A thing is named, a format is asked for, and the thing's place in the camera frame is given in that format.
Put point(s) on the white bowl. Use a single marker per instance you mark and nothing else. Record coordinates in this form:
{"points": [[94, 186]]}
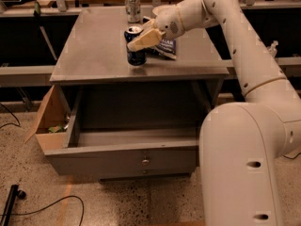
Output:
{"points": [[156, 10]]}

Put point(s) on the white green soda can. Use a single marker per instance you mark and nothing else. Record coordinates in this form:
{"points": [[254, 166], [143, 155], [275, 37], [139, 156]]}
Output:
{"points": [[133, 11]]}

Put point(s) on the lower drawer knob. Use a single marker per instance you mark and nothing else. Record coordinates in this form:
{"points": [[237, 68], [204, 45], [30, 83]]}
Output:
{"points": [[145, 171]]}

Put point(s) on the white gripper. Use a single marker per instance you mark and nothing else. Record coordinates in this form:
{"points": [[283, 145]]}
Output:
{"points": [[166, 22]]}

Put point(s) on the black bar on floor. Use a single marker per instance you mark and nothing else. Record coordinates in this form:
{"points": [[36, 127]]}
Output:
{"points": [[14, 193]]}

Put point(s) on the blue pepsi can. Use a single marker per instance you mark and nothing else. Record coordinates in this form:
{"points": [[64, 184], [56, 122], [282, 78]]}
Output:
{"points": [[134, 58]]}

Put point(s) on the cardboard box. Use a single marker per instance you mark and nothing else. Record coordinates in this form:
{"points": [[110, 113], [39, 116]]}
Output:
{"points": [[47, 126]]}

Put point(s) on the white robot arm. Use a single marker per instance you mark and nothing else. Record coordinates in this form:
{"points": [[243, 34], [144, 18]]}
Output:
{"points": [[238, 142]]}

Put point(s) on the open grey top drawer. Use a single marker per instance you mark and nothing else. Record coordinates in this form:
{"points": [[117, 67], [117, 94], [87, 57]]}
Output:
{"points": [[110, 133]]}

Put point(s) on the brass drawer knob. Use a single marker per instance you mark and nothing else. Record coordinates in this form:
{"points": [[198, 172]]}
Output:
{"points": [[145, 162]]}

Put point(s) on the grey drawer cabinet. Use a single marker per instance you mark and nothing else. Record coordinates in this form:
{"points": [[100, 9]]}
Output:
{"points": [[95, 57]]}

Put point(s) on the blue chip bag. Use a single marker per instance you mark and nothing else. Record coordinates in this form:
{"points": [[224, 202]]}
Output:
{"points": [[166, 47]]}

